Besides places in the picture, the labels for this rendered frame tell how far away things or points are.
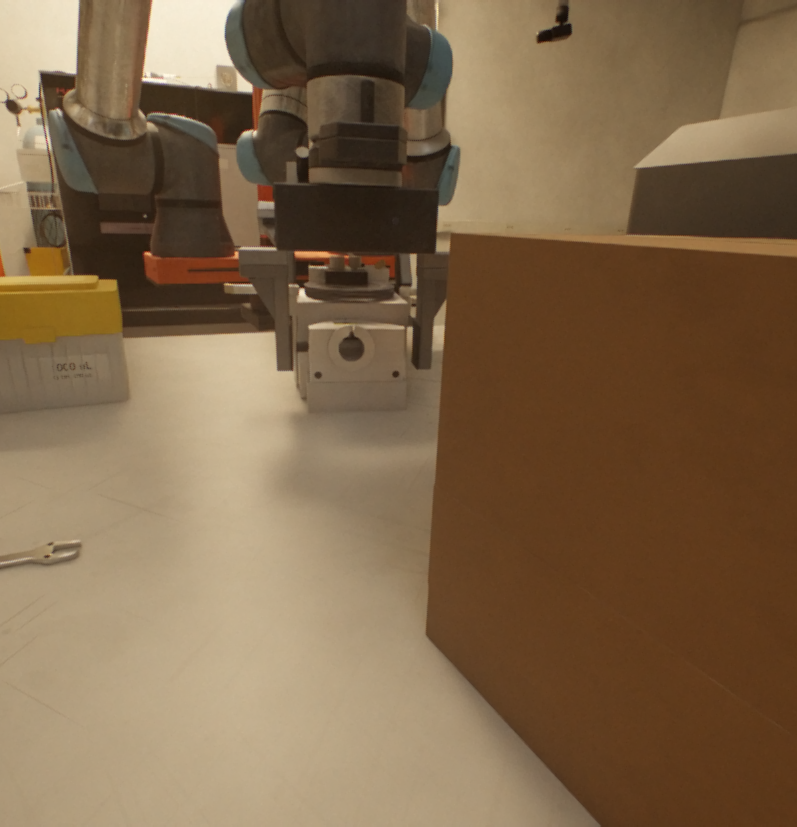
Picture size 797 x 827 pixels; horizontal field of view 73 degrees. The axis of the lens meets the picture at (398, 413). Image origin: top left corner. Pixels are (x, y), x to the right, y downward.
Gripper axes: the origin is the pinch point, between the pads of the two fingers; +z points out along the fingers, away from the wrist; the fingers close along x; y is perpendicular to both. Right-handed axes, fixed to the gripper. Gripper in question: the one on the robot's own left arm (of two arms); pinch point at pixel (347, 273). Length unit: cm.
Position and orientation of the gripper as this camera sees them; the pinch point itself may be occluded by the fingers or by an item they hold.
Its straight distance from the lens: 61.7
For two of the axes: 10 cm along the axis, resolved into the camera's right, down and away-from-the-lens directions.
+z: 0.8, 9.4, -3.3
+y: 1.5, -3.4, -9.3
